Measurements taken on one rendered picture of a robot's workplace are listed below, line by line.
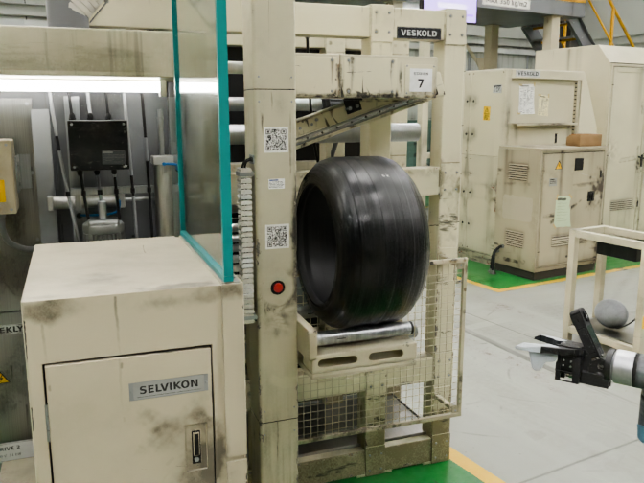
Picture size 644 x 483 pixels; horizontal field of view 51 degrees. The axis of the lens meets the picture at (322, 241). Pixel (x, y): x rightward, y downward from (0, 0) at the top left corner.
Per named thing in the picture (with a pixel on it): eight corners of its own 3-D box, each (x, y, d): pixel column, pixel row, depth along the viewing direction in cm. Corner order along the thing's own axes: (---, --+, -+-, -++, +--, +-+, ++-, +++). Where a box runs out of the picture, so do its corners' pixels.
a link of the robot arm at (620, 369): (633, 355, 143) (639, 349, 150) (610, 351, 146) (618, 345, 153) (629, 390, 144) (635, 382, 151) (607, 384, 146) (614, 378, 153)
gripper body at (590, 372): (550, 379, 153) (607, 391, 146) (555, 341, 152) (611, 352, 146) (560, 373, 159) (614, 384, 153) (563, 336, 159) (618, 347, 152)
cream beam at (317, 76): (276, 98, 223) (275, 52, 220) (256, 99, 246) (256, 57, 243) (438, 99, 244) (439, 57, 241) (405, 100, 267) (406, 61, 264)
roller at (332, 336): (312, 349, 207) (312, 334, 206) (308, 344, 211) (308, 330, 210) (414, 335, 219) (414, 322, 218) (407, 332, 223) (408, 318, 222)
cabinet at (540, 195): (535, 282, 638) (543, 149, 615) (492, 269, 688) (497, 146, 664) (599, 270, 683) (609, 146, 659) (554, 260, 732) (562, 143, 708)
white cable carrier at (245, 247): (243, 324, 207) (240, 168, 198) (240, 319, 212) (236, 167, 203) (257, 322, 209) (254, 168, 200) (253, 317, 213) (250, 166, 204)
